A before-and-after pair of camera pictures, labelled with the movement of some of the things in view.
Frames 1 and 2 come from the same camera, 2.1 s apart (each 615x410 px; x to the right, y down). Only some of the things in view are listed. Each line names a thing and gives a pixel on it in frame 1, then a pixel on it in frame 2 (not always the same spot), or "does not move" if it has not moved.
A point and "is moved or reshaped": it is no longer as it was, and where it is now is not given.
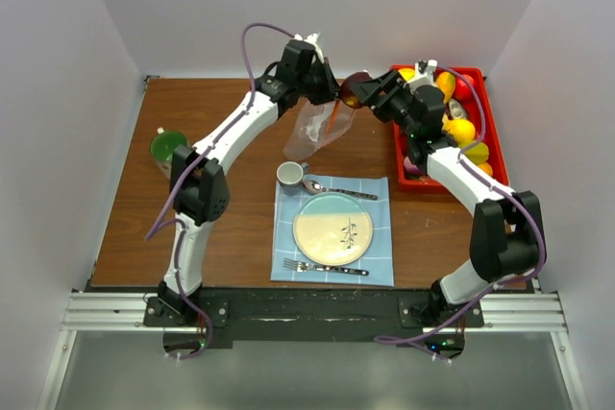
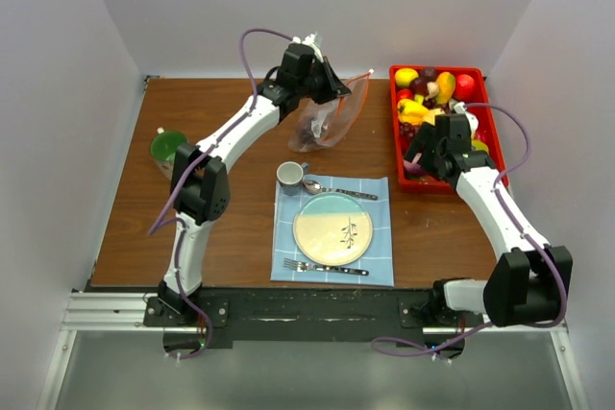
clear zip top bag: x=316 y=126 is moved or reshaped
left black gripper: x=332 y=87 does not move
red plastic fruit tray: x=492 y=141 does not move
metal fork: x=303 y=267 does not move
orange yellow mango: x=446 y=82 does not move
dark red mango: x=348 y=96 → x=312 y=132
